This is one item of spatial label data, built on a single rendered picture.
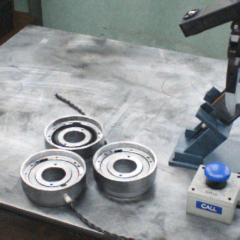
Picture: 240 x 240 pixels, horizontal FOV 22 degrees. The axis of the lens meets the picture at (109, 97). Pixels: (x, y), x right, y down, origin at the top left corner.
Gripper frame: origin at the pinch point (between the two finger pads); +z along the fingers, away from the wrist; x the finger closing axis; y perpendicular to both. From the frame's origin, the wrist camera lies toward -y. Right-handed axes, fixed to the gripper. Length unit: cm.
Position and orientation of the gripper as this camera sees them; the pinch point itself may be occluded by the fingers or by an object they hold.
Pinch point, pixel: (231, 100)
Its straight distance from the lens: 101.4
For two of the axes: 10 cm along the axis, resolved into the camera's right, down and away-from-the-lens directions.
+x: 3.5, -5.0, 7.9
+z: 0.1, 8.5, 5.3
